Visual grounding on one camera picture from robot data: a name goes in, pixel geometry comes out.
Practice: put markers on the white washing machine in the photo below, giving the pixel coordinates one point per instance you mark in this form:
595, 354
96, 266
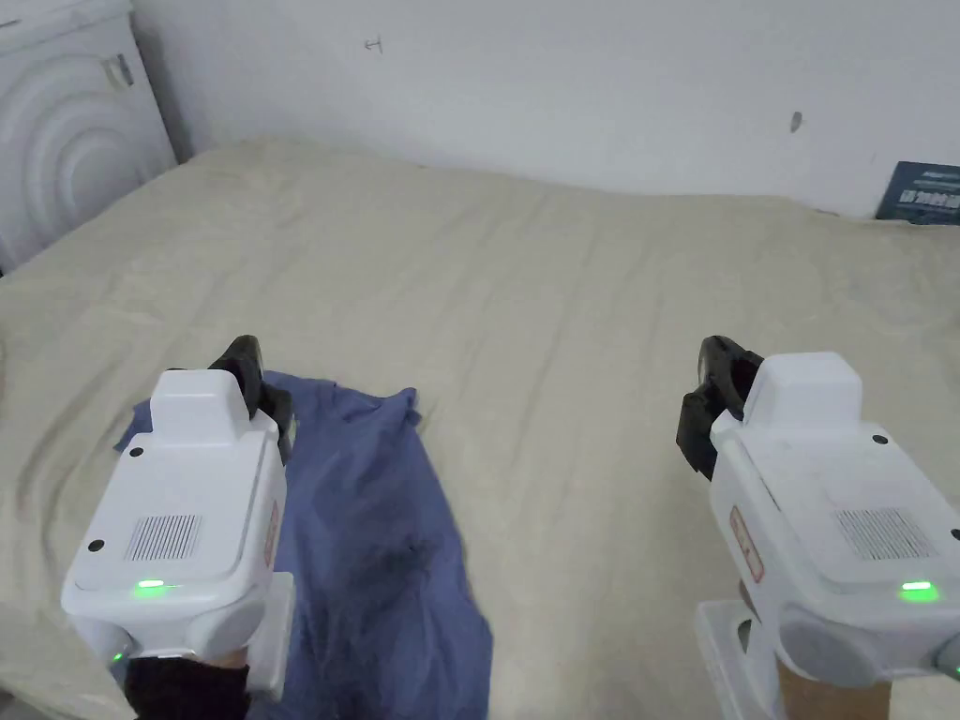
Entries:
67, 142

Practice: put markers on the person's left hand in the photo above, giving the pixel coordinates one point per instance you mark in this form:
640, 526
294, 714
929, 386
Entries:
187, 686

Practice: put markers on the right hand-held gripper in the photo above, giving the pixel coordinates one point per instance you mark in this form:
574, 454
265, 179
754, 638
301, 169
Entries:
832, 495

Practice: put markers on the dark blue card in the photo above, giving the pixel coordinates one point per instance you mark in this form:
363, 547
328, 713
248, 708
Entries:
921, 193

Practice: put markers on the person's right hand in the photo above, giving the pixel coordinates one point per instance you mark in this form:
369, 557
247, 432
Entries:
832, 697

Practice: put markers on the bed with beige sheet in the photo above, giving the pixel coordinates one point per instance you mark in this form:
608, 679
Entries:
540, 315

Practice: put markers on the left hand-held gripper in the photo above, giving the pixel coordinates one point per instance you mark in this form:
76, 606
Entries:
187, 510

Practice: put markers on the blue shirt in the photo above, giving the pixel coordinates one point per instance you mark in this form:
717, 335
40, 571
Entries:
375, 540

